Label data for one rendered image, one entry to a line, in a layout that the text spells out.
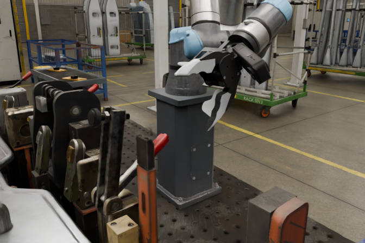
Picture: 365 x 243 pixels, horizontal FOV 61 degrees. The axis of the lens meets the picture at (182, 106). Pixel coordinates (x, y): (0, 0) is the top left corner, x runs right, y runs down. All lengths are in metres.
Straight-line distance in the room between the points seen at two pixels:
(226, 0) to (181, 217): 0.73
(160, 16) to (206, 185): 3.69
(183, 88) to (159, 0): 3.67
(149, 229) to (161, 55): 4.30
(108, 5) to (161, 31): 5.43
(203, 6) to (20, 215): 0.61
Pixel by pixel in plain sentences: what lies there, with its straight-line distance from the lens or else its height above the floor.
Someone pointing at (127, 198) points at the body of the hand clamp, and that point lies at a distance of 0.57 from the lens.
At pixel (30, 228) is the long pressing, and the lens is 0.64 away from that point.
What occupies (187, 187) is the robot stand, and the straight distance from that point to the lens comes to 1.16.
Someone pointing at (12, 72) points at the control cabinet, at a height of 0.27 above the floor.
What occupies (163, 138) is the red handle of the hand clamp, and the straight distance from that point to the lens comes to 0.56.
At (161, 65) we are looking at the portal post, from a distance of 4.72.
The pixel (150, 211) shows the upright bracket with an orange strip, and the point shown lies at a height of 1.09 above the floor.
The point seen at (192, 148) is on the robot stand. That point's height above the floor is 0.92.
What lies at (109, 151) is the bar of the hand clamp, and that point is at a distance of 0.50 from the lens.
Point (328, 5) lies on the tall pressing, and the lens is 8.60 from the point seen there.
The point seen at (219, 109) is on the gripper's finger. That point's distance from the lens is 0.65.
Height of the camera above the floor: 1.35
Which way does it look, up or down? 15 degrees down
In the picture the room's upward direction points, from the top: straight up
